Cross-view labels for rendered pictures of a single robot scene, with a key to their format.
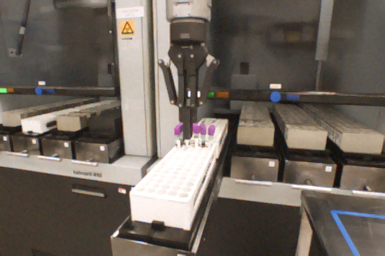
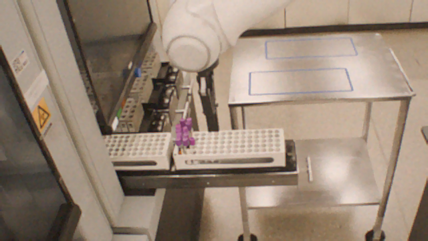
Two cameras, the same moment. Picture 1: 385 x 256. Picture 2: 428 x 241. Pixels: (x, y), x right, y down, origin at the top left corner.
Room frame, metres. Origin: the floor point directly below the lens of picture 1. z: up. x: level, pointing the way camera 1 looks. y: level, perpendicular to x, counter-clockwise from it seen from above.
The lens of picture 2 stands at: (0.57, 0.87, 1.61)
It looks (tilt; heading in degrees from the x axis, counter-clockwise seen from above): 38 degrees down; 265
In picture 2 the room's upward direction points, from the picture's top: 8 degrees counter-clockwise
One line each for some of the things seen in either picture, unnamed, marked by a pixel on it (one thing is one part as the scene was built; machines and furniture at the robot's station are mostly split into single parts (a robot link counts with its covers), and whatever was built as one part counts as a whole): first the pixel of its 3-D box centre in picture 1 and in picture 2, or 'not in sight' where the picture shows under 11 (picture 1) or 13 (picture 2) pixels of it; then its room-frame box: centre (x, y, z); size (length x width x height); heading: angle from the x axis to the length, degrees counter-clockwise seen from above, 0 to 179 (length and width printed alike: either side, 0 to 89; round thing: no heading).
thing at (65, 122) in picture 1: (70, 123); not in sight; (0.90, 0.47, 0.85); 0.12 x 0.02 x 0.06; 76
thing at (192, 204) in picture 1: (183, 175); (229, 150); (0.47, 0.01, 0.83); 0.30 x 0.10 x 0.06; 166
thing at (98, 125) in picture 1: (103, 125); not in sight; (0.86, 0.32, 0.85); 0.12 x 0.02 x 0.06; 76
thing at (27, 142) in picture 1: (79, 125); not in sight; (1.16, 0.56, 0.78); 0.73 x 0.14 x 0.09; 166
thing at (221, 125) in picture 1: (209, 136); (120, 153); (0.77, -0.07, 0.83); 0.30 x 0.10 x 0.06; 166
